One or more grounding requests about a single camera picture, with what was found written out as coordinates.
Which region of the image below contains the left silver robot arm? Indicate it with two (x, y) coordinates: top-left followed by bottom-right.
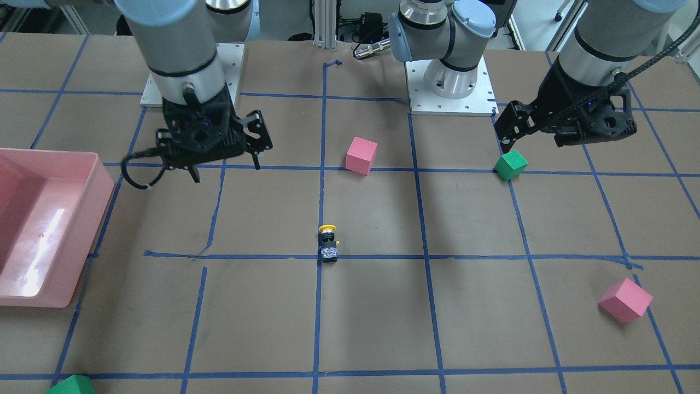
(388, 1), (698, 153)

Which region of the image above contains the left gripper braided cable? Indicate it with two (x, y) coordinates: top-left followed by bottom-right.
(539, 0), (700, 132)

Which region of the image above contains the aluminium frame post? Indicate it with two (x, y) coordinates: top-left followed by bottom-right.
(313, 0), (338, 51)

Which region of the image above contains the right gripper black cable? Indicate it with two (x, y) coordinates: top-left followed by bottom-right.
(120, 150), (167, 190)

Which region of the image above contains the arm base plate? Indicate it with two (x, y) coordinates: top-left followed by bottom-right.
(140, 43), (244, 109)
(404, 57), (498, 117)

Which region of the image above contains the pink plastic bin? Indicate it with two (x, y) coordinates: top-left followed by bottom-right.
(1, 149), (115, 308)

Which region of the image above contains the green cube table edge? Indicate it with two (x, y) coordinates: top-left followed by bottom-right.
(45, 374), (96, 394)

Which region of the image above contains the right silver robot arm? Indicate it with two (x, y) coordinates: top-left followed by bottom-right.
(107, 1), (273, 189)

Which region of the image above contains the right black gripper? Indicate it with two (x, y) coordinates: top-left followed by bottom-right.
(156, 88), (273, 183)

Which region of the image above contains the green cube near left arm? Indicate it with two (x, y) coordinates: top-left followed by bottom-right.
(493, 149), (528, 181)

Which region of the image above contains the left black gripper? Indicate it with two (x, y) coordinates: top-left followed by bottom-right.
(493, 60), (637, 153)

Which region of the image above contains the pink cube centre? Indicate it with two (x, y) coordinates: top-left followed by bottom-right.
(345, 136), (378, 176)

